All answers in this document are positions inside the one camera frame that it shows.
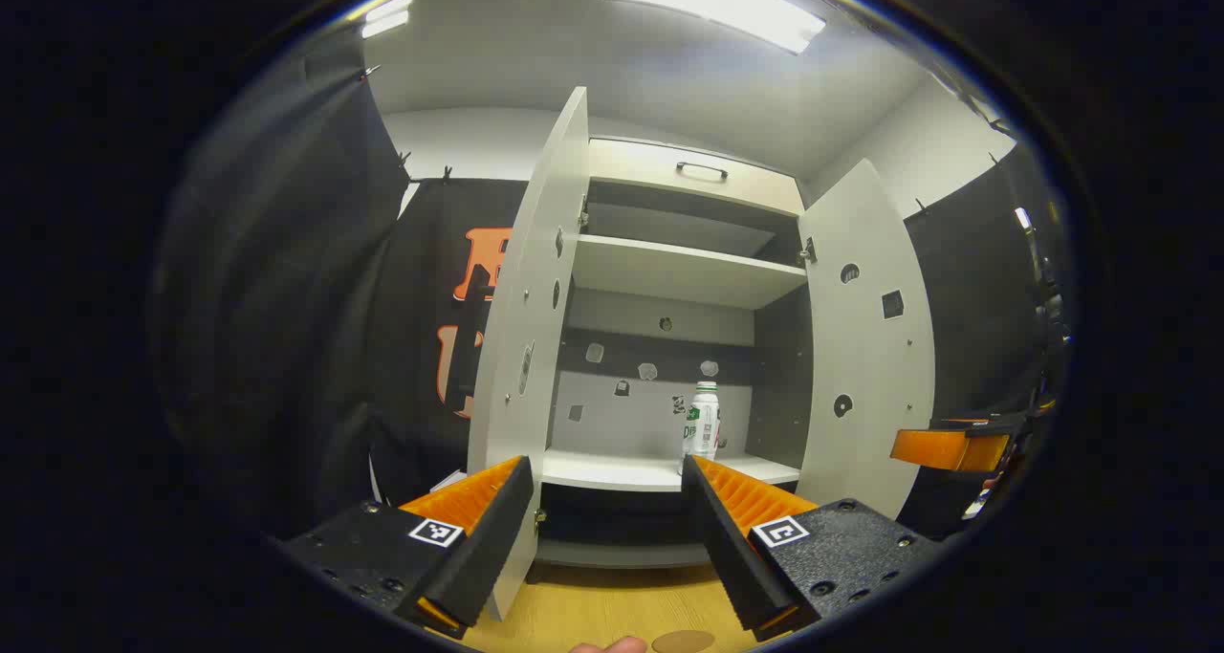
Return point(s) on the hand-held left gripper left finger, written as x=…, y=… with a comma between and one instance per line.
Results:
x=488, y=548

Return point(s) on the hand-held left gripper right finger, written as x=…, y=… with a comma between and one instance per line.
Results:
x=727, y=557

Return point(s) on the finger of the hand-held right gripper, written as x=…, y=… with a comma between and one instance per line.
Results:
x=947, y=450

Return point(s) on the round brown coaster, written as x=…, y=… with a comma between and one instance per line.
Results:
x=683, y=642

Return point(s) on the white bottle green label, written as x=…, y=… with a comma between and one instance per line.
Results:
x=703, y=428

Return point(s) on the white cabinet door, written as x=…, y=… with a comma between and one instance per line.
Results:
x=865, y=347
x=526, y=299

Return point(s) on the grey white cabinet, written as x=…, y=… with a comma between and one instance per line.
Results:
x=650, y=414

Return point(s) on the white cabinet shelf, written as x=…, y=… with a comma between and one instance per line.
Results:
x=669, y=271

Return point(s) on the white cabinet drawer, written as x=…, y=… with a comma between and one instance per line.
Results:
x=641, y=170

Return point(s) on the black backdrop cloth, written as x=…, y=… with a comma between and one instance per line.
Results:
x=287, y=299

